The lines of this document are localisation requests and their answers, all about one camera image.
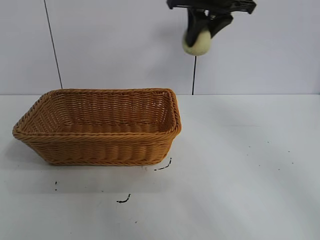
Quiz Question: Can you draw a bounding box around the brown woven wicker basket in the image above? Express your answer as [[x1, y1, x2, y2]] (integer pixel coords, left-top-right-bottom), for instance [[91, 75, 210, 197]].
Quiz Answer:
[[11, 87, 183, 167]]

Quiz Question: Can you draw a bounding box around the pale yellow egg yolk pastry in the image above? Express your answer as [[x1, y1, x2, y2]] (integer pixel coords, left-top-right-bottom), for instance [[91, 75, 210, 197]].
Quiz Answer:
[[181, 27, 214, 57]]

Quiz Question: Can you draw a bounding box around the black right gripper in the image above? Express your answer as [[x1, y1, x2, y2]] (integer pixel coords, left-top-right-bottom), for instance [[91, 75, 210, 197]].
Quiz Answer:
[[166, 0, 258, 48]]

